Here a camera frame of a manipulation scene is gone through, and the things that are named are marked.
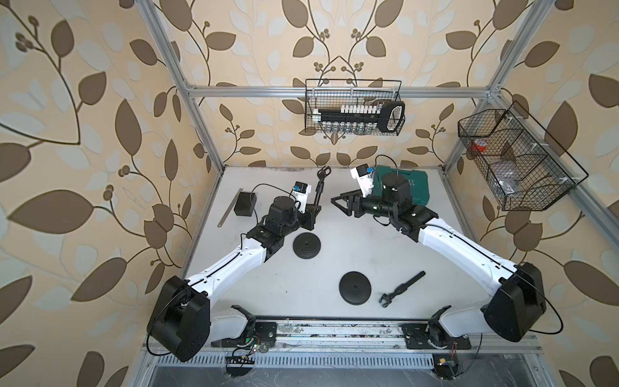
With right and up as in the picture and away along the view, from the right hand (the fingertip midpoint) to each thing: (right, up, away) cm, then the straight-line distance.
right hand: (336, 198), depth 75 cm
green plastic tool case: (+41, +8, +37) cm, 56 cm away
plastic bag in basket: (+52, +7, -2) cm, 53 cm away
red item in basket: (+54, +19, +12) cm, 58 cm away
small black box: (-38, -3, +29) cm, 48 cm away
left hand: (-7, -2, +5) cm, 9 cm away
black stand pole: (+17, -34, +5) cm, 38 cm away
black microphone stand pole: (-5, +4, +4) cm, 7 cm away
